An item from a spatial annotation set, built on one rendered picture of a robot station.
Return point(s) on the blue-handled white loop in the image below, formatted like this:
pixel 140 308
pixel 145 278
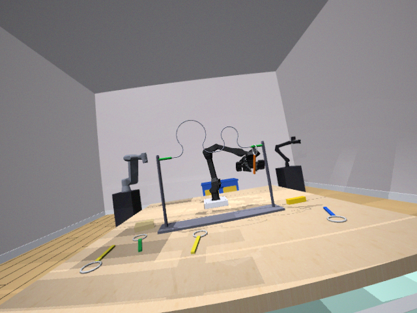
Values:
pixel 333 215

